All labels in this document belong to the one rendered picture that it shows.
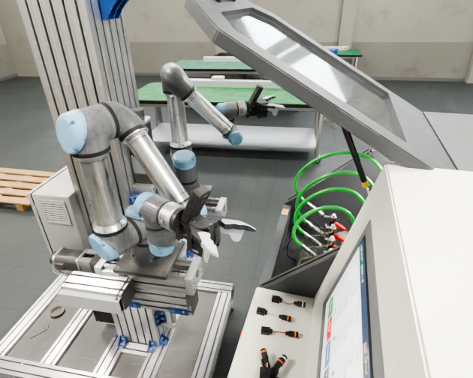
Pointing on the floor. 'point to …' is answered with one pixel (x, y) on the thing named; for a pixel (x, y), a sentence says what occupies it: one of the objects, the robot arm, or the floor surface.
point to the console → (423, 273)
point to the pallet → (3, 195)
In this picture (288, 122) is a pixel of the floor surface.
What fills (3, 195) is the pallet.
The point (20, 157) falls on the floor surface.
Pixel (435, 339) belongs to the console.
